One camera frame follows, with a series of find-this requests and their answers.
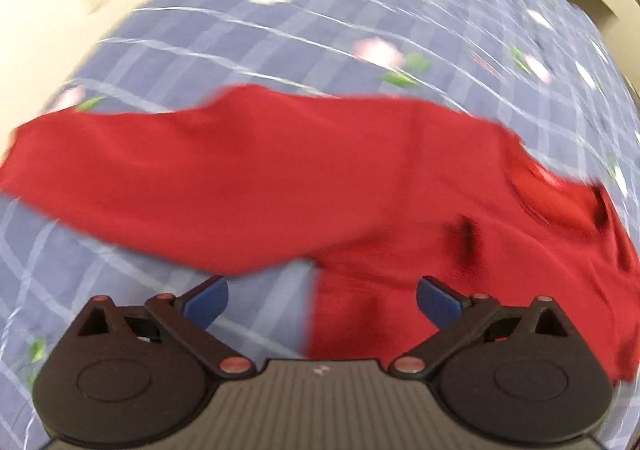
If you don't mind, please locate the red long-sleeve shirt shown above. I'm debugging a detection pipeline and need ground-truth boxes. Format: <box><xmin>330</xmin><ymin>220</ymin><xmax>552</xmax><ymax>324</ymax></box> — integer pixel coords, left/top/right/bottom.
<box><xmin>1</xmin><ymin>84</ymin><xmax>639</xmax><ymax>382</ymax></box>

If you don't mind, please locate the blue plaid floral quilt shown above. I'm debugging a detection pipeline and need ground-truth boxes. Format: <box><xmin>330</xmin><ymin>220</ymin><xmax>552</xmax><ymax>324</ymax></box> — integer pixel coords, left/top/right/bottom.
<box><xmin>1</xmin><ymin>0</ymin><xmax>639</xmax><ymax>449</ymax></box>

